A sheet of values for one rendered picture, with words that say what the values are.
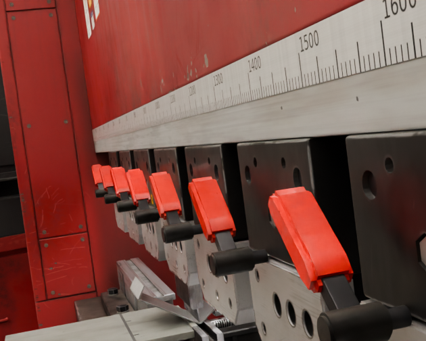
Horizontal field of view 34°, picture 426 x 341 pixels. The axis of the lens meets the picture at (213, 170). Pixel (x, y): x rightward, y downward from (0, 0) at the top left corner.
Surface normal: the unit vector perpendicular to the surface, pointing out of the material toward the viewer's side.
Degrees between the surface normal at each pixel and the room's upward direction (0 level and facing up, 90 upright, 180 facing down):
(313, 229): 39
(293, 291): 90
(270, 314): 90
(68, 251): 90
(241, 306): 90
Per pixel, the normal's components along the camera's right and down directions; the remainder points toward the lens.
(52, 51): 0.25, 0.02
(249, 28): -0.96, 0.14
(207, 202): 0.06, -0.75
